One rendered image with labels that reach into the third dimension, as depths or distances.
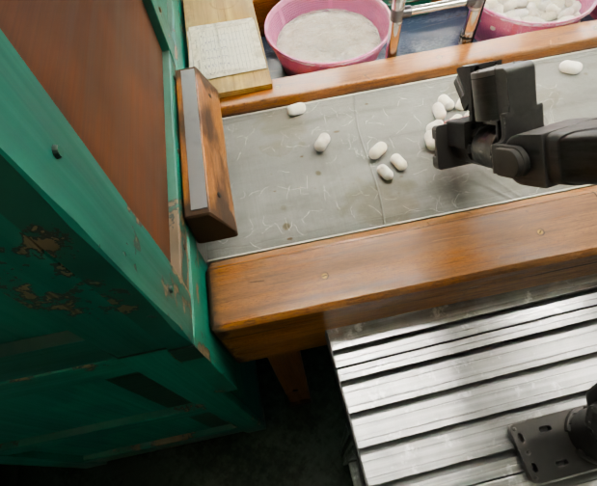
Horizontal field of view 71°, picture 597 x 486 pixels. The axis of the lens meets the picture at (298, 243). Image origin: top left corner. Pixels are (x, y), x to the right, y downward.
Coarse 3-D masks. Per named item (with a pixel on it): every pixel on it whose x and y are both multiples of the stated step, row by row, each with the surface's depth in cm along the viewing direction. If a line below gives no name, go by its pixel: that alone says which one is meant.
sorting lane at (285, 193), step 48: (336, 96) 79; (384, 96) 78; (432, 96) 77; (576, 96) 75; (240, 144) 75; (288, 144) 74; (336, 144) 73; (240, 192) 69; (288, 192) 69; (336, 192) 68; (384, 192) 67; (432, 192) 67; (480, 192) 66; (528, 192) 65; (240, 240) 64; (288, 240) 64
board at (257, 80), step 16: (192, 0) 92; (208, 0) 92; (224, 0) 91; (240, 0) 91; (192, 16) 89; (208, 16) 88; (224, 16) 88; (240, 16) 88; (256, 16) 88; (208, 80) 78; (224, 80) 78; (240, 80) 78; (256, 80) 77; (224, 96) 77
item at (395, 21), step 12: (396, 0) 71; (444, 0) 74; (456, 0) 74; (468, 0) 74; (480, 0) 74; (396, 12) 73; (408, 12) 74; (420, 12) 74; (468, 12) 77; (480, 12) 77; (396, 24) 75; (468, 24) 78; (396, 36) 77; (468, 36) 80; (396, 48) 79
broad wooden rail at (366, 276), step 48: (576, 192) 63; (336, 240) 62; (384, 240) 60; (432, 240) 59; (480, 240) 59; (528, 240) 58; (576, 240) 58; (240, 288) 58; (288, 288) 57; (336, 288) 57; (384, 288) 56; (432, 288) 57; (480, 288) 61; (240, 336) 58; (288, 336) 63
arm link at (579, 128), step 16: (544, 128) 44; (560, 128) 42; (576, 128) 40; (592, 128) 39; (512, 144) 46; (528, 144) 44; (544, 144) 42; (560, 144) 40; (576, 144) 39; (592, 144) 38; (544, 160) 43; (560, 160) 41; (576, 160) 40; (592, 160) 38; (528, 176) 46; (544, 176) 43; (560, 176) 42; (576, 176) 40; (592, 176) 39
